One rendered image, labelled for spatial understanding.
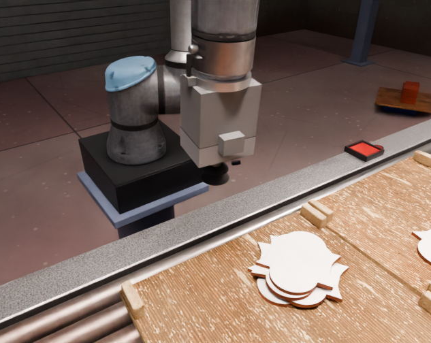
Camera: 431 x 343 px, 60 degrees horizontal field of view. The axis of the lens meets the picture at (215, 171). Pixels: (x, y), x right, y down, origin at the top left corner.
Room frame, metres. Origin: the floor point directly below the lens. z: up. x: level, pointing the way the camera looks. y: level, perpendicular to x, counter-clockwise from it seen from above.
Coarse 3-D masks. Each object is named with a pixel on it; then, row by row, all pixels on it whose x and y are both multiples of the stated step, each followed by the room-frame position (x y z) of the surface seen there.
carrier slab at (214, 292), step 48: (240, 240) 0.54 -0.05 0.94; (336, 240) 0.54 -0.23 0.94; (144, 288) 0.42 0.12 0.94; (192, 288) 0.42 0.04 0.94; (240, 288) 0.42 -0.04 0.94; (384, 288) 0.42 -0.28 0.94; (144, 336) 0.33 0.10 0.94; (192, 336) 0.33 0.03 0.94; (240, 336) 0.33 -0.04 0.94; (288, 336) 0.33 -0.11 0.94; (336, 336) 0.33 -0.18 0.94; (384, 336) 0.33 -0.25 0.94
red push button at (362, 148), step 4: (360, 144) 0.94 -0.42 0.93; (364, 144) 0.94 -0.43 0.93; (356, 148) 0.92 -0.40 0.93; (360, 148) 0.92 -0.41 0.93; (364, 148) 0.92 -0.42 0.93; (368, 148) 0.92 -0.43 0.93; (372, 148) 0.92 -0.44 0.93; (364, 152) 0.90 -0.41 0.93; (368, 152) 0.90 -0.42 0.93; (372, 152) 0.90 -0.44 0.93
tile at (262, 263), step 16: (272, 240) 0.50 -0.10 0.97; (288, 240) 0.50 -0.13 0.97; (304, 240) 0.50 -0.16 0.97; (320, 240) 0.50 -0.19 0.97; (272, 256) 0.46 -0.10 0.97; (288, 256) 0.46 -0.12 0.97; (304, 256) 0.46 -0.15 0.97; (320, 256) 0.46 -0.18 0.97; (336, 256) 0.46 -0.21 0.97; (272, 272) 0.42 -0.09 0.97; (288, 272) 0.42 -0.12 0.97; (304, 272) 0.42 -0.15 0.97; (320, 272) 0.42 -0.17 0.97; (288, 288) 0.39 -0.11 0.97; (304, 288) 0.39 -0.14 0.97
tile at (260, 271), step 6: (258, 246) 0.50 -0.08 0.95; (264, 246) 0.49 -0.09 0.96; (264, 252) 0.48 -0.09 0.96; (258, 270) 0.44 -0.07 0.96; (264, 270) 0.44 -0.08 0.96; (264, 276) 0.43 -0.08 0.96; (270, 282) 0.41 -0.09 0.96; (270, 288) 0.40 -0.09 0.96; (324, 288) 0.40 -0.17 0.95; (276, 294) 0.39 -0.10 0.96; (282, 294) 0.39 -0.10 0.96; (306, 294) 0.39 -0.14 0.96; (294, 300) 0.38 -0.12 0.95
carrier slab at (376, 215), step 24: (408, 168) 0.80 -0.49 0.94; (336, 192) 0.70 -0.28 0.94; (360, 192) 0.70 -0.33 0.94; (384, 192) 0.70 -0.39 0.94; (408, 192) 0.70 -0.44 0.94; (336, 216) 0.61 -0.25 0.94; (360, 216) 0.61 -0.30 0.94; (384, 216) 0.61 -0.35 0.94; (408, 216) 0.61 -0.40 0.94; (360, 240) 0.54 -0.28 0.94; (384, 240) 0.54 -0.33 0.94; (408, 240) 0.54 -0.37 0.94; (384, 264) 0.47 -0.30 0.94; (408, 264) 0.47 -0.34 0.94; (408, 288) 0.43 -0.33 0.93
